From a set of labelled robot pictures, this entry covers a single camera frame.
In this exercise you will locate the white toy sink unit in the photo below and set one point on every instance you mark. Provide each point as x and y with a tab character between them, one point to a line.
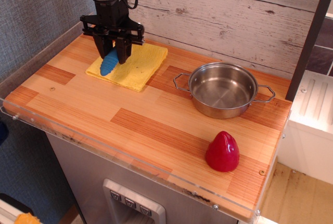
307	143

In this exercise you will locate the stainless steel pot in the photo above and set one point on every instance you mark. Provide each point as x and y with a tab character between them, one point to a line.
223	90

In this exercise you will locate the silver dispenser panel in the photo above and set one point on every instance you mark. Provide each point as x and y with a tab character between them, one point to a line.
128	206

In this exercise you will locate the red toy pepper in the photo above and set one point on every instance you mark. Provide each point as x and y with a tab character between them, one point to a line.
223	153

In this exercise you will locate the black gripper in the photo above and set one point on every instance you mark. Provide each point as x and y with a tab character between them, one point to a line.
113	22

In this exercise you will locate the dark vertical post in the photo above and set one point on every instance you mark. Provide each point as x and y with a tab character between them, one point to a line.
311	38

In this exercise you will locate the yellow object bottom left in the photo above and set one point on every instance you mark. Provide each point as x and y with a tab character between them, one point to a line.
26	218

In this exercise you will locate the grey toy fridge cabinet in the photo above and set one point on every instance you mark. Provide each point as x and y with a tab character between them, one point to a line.
86	171

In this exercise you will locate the blue handled metal spoon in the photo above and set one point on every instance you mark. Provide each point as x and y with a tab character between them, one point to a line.
109	62

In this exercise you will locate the yellow rag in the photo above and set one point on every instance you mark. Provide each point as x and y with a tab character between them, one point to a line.
144	61

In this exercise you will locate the clear acrylic edge guard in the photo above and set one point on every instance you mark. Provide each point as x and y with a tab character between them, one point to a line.
150	146

